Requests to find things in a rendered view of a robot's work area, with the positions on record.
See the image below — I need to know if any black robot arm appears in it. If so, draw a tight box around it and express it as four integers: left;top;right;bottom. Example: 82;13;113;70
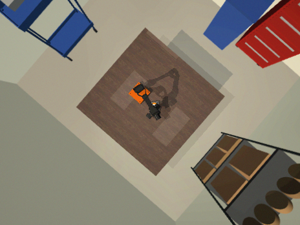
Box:
133;84;161;120

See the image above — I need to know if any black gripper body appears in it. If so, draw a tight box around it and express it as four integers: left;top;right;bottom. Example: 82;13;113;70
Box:
146;103;160;119

